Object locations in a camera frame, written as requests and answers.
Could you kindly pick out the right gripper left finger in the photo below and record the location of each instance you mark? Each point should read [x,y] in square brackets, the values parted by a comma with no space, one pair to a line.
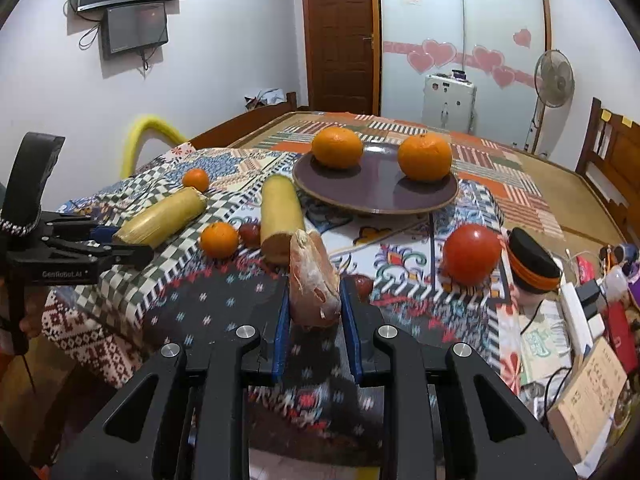
[182,414]

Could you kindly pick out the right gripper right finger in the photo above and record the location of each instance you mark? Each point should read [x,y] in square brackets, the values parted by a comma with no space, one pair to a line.
[487,433]

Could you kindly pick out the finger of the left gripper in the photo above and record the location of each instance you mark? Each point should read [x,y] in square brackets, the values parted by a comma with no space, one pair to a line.
[114,254]
[76,228]

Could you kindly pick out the yellow sugarcane piece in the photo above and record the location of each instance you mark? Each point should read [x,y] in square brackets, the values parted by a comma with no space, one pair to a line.
[280,217]
[156,224]

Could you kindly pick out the small mandarin orange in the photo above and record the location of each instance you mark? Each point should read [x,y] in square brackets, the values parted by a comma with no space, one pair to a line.
[196,178]

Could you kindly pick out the pink pomelo segment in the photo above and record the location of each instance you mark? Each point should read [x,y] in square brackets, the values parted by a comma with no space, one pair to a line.
[314,284]

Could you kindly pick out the red tomato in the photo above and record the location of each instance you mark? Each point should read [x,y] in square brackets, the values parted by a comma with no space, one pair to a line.
[470,254]

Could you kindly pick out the large orange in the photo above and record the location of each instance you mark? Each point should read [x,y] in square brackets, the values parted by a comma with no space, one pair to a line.
[425,158]
[337,148]

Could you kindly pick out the cardboard box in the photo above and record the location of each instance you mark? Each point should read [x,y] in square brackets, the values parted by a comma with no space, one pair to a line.
[588,402]

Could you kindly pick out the small dark red fruit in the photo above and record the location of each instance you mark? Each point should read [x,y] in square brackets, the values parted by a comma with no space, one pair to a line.
[249,233]

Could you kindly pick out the yellow foam tube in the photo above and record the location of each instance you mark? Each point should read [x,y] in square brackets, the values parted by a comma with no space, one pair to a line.
[136,137]

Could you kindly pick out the white power strip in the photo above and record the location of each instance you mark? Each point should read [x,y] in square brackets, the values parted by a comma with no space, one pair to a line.
[575,320]

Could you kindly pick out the black orange glasses case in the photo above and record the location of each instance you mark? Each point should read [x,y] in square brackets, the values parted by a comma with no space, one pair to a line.
[533,268]

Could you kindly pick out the crumpled clothes pile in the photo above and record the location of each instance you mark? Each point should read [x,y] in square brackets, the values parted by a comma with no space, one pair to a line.
[265,97]

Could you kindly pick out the purple round plate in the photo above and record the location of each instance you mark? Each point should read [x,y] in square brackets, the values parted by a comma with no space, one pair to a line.
[376,186]

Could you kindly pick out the striped patchwork mat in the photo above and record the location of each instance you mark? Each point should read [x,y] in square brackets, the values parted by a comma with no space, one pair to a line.
[487,162]

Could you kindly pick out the brown wooden door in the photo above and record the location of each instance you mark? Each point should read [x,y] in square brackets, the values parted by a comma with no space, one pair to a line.
[341,55]

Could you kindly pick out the white box appliance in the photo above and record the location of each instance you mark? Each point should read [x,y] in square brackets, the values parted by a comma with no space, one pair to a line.
[449,102]

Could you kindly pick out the white standing fan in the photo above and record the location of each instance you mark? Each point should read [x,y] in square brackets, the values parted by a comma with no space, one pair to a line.
[554,84]

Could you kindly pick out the small wall monitor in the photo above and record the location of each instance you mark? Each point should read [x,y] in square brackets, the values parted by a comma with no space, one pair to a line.
[133,28]

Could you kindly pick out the wooden bed frame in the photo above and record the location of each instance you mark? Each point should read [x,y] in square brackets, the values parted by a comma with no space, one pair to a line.
[597,201]

